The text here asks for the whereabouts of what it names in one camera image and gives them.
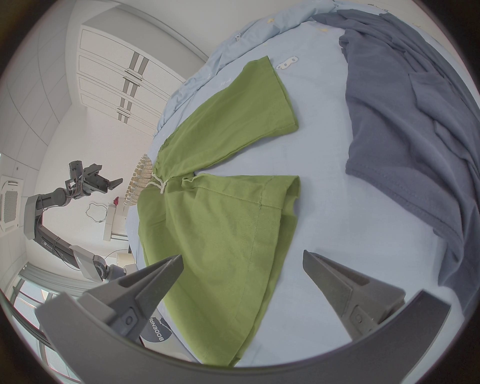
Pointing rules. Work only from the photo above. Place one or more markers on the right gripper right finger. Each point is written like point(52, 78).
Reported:
point(337, 288)

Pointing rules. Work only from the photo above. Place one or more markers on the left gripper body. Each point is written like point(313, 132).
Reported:
point(92, 182)

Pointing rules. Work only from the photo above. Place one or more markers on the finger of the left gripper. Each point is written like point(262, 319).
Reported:
point(114, 183)

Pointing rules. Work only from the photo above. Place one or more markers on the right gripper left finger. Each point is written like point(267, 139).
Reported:
point(142, 292)

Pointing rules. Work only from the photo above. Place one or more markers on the green shorts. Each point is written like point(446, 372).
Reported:
point(217, 232)

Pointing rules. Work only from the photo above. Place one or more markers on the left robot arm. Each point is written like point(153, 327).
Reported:
point(33, 213)

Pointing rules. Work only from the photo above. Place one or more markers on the round woven basket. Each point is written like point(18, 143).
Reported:
point(140, 180)

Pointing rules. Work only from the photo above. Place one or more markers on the dark blue garment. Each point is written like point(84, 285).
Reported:
point(405, 131)

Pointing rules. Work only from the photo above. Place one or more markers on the red small object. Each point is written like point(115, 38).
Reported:
point(117, 201)

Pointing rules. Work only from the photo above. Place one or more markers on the white small cabinet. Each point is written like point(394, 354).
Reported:
point(112, 225)

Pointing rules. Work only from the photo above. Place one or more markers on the white ceiling air conditioner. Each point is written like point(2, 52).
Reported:
point(11, 204)

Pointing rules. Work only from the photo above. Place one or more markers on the white curtain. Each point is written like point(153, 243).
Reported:
point(56, 279)

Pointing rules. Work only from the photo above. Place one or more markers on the white wardrobe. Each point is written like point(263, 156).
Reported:
point(108, 71)

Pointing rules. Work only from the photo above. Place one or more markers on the window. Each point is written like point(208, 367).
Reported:
point(22, 300)

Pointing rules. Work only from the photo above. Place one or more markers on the pale blue quilt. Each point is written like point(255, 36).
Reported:
point(232, 45)

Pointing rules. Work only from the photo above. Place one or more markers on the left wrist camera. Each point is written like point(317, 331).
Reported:
point(75, 168)

